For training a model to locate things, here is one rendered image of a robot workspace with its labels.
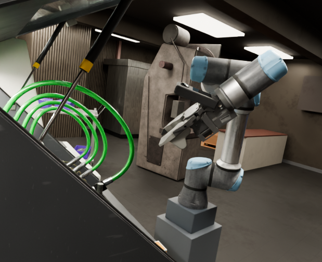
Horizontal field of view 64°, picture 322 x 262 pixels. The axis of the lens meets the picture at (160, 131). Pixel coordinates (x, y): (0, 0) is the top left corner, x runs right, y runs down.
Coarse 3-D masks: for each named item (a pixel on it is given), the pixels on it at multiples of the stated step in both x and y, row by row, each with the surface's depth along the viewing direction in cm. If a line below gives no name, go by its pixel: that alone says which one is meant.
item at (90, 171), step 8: (40, 96) 80; (48, 96) 81; (56, 96) 83; (64, 96) 84; (24, 104) 78; (80, 104) 87; (88, 112) 89; (16, 120) 78; (96, 120) 91; (104, 136) 94; (104, 144) 95; (104, 152) 96; (96, 168) 95; (80, 176) 93
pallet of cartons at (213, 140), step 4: (208, 136) 734; (212, 136) 727; (216, 136) 720; (208, 140) 734; (212, 140) 728; (216, 140) 721; (204, 144) 748; (208, 144) 769; (212, 144) 726; (212, 148) 727
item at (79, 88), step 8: (48, 80) 68; (56, 80) 69; (24, 88) 68; (32, 88) 68; (80, 88) 70; (16, 96) 68; (96, 96) 71; (8, 104) 68; (104, 104) 71; (112, 112) 72; (120, 120) 73; (128, 128) 74; (128, 136) 74; (128, 160) 75; (112, 176) 76; (120, 176) 76
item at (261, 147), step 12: (252, 132) 599; (264, 132) 635; (276, 132) 675; (216, 144) 572; (252, 144) 541; (264, 144) 579; (276, 144) 623; (216, 156) 572; (240, 156) 529; (252, 156) 553; (264, 156) 593; (276, 156) 639; (252, 168) 565
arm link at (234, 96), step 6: (222, 84) 65; (228, 84) 64; (234, 84) 63; (222, 90) 65; (228, 90) 63; (234, 90) 63; (240, 90) 62; (228, 96) 63; (234, 96) 63; (240, 96) 63; (246, 96) 63; (234, 102) 63; (240, 102) 64
